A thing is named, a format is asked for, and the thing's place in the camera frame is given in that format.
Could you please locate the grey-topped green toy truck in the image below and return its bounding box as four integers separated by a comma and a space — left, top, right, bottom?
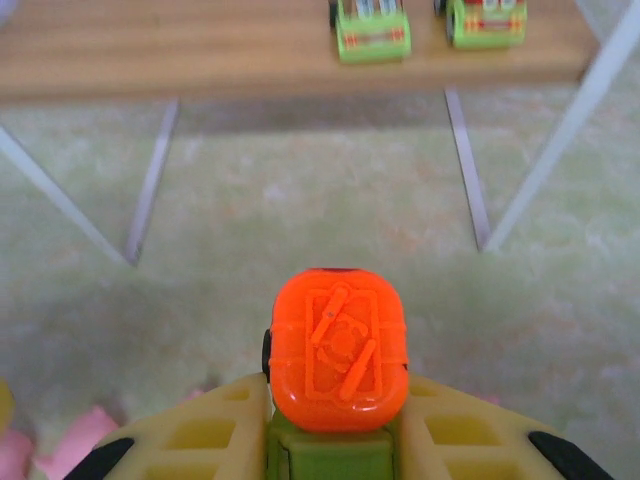
439, 0, 529, 50

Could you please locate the wooden shelf with white frame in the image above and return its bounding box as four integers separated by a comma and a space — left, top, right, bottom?
0, 0, 640, 267

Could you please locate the pink-topped green toy truck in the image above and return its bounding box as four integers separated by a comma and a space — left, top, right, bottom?
328, 0, 413, 65

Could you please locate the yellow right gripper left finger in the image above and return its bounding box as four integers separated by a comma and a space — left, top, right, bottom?
59, 372, 275, 480

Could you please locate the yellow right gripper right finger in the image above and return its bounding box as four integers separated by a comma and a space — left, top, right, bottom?
399, 372, 619, 480

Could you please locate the orange-topped green toy truck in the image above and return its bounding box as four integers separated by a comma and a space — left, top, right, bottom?
262, 267, 411, 480

